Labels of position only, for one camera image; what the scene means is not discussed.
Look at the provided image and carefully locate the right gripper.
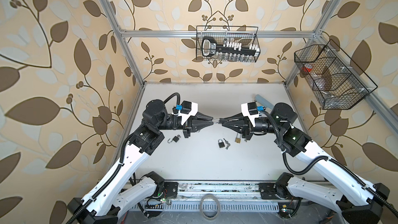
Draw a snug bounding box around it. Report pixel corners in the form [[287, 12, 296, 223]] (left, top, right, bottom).
[[223, 110, 282, 141]]

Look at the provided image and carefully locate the brass padlock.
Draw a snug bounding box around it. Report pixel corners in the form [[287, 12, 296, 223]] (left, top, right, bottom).
[[235, 133, 241, 144]]

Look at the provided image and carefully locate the black padlock with keys middle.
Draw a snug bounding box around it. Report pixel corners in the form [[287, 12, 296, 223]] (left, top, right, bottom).
[[218, 139, 231, 150]]

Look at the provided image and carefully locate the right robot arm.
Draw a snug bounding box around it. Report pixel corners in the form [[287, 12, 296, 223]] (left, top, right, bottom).
[[219, 102, 398, 224]]

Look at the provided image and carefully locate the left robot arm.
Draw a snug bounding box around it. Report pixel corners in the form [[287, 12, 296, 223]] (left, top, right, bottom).
[[68, 93, 214, 224]]

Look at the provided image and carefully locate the black padlock left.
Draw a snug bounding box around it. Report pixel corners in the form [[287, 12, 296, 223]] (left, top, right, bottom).
[[167, 135, 181, 144]]

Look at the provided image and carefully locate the light blue stapler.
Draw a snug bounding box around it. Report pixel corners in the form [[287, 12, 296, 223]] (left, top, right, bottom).
[[255, 94, 274, 110]]

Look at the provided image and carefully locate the black tool rack in basket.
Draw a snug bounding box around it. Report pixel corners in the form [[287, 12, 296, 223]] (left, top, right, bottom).
[[199, 36, 260, 58]]

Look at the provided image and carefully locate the red cap in basket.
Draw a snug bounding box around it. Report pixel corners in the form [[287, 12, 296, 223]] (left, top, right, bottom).
[[302, 63, 313, 74]]

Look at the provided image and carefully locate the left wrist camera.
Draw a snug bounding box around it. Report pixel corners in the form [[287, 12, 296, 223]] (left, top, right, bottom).
[[176, 101, 199, 125]]

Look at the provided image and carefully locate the tape roll ring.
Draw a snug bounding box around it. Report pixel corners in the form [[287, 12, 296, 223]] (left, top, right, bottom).
[[198, 193, 221, 220]]

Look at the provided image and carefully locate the back wire basket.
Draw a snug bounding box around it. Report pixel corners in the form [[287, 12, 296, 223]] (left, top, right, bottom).
[[195, 25, 261, 63]]

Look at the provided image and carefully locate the wire basket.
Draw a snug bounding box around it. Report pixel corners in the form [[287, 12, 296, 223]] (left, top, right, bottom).
[[294, 39, 378, 110], [195, 25, 261, 63]]

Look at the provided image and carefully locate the right wire basket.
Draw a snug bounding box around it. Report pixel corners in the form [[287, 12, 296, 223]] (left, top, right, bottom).
[[294, 39, 378, 110]]

